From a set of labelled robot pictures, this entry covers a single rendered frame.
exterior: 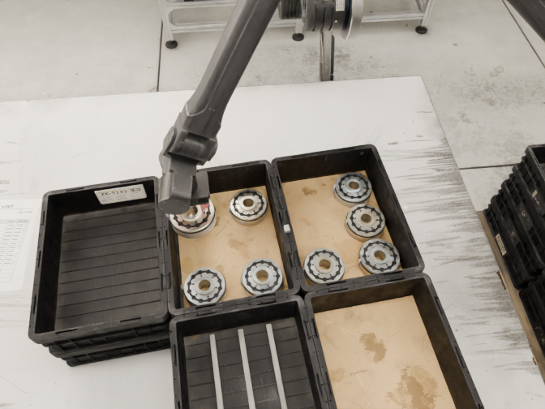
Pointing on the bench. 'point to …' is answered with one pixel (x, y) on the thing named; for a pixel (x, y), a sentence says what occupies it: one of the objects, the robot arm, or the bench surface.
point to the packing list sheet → (15, 239)
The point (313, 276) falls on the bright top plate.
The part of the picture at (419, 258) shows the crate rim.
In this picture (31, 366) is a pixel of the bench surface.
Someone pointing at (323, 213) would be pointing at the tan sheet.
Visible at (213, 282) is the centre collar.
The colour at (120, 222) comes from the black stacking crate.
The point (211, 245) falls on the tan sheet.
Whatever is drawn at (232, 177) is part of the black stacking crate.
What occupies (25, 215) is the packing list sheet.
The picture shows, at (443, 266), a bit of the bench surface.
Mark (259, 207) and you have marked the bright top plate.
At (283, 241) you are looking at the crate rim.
